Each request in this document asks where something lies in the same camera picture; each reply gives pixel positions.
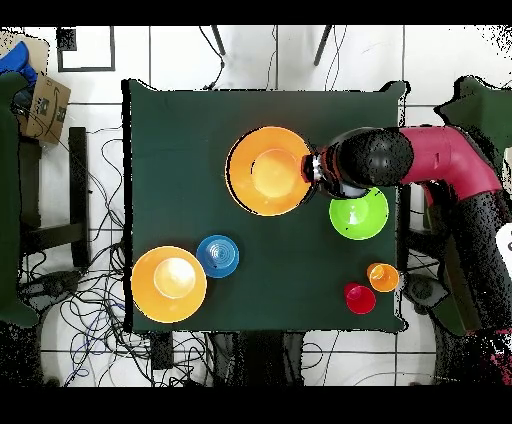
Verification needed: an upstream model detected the black power strip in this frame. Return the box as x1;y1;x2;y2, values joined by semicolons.
150;331;175;371

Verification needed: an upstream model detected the black square frame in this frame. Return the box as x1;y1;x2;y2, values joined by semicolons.
55;25;117;74

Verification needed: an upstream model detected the large green bowl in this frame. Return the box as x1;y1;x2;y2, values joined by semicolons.
328;186;390;241

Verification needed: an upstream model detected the blue cloth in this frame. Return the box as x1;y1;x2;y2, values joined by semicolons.
0;40;39;87

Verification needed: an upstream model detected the tangle of cables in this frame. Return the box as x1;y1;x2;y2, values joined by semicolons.
17;127;213;387

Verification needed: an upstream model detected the orange cup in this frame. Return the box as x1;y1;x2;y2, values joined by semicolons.
366;262;401;294

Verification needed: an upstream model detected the dark green table cloth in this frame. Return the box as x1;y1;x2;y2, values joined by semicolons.
121;78;411;333

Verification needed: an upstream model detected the black bench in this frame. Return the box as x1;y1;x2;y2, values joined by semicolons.
17;126;91;269

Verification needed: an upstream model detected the green cloth on side table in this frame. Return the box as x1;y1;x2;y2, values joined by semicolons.
433;76;512;337
0;71;41;329

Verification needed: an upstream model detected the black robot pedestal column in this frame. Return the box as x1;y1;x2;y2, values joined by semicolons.
211;330;307;387

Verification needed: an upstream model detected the black pedestal foot with knob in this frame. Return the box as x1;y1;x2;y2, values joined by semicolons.
19;269;83;309

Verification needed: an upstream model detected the red cup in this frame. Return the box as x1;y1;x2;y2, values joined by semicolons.
343;282;378;316

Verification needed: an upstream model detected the black tripod leg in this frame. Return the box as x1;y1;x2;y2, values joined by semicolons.
312;24;334;67
210;24;227;57

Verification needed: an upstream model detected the blue bowl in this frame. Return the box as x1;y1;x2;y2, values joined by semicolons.
196;234;240;280

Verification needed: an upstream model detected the large orange bowl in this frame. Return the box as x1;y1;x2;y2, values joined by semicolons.
224;126;315;218
130;245;208;324

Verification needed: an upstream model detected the cardboard box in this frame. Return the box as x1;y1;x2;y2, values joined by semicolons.
17;71;72;145

